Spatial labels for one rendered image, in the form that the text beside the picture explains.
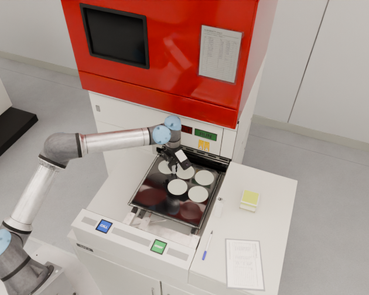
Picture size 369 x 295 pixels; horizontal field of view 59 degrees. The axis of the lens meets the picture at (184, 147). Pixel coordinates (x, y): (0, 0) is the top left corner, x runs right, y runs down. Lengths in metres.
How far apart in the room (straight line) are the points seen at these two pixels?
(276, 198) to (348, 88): 1.72
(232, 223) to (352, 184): 1.87
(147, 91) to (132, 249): 0.70
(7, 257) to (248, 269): 0.89
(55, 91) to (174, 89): 2.65
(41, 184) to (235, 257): 0.83
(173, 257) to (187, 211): 0.27
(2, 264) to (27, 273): 0.09
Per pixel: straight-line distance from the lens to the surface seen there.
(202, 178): 1.71
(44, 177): 1.42
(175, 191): 1.65
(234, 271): 1.40
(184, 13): 1.29
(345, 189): 3.13
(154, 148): 1.85
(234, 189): 1.60
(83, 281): 1.57
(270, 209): 1.57
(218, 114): 1.47
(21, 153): 3.35
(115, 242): 1.46
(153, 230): 1.56
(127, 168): 1.87
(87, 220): 1.55
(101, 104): 1.84
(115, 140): 1.29
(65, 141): 1.28
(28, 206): 1.44
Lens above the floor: 2.23
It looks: 46 degrees down
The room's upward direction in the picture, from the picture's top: 2 degrees clockwise
